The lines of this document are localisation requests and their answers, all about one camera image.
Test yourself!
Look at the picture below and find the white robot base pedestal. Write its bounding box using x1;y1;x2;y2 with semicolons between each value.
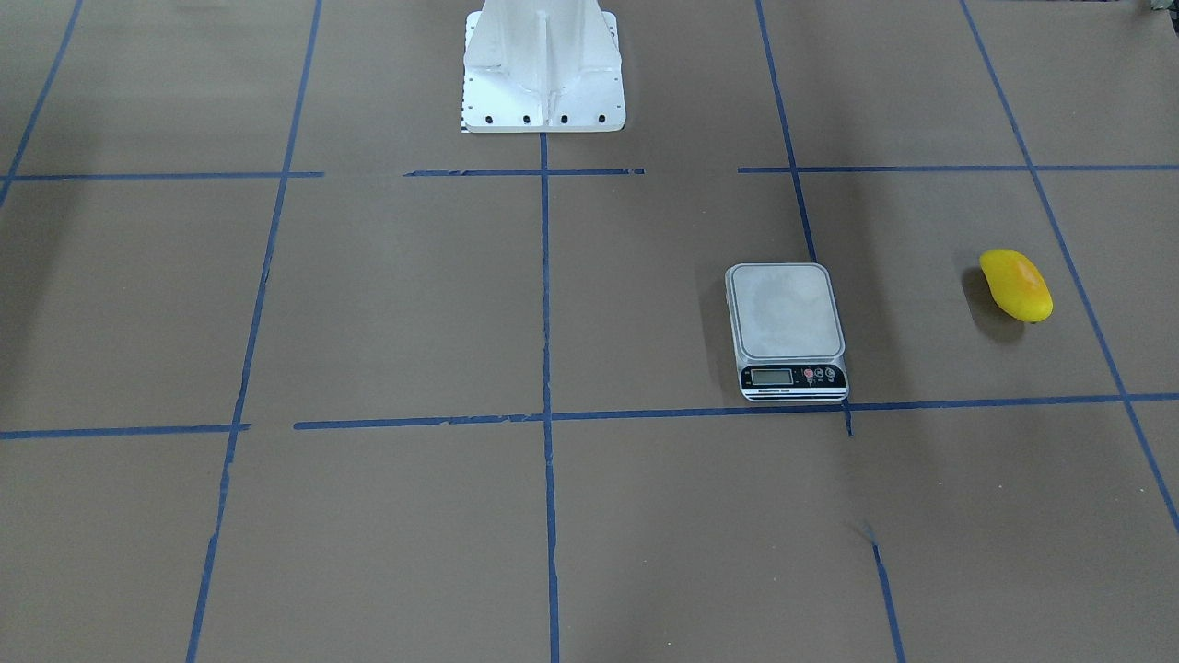
461;1;627;134

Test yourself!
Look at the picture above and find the digital kitchen scale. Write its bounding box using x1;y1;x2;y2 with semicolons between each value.
725;262;850;403

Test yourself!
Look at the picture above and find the yellow mango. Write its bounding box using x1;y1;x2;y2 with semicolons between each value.
979;249;1056;324

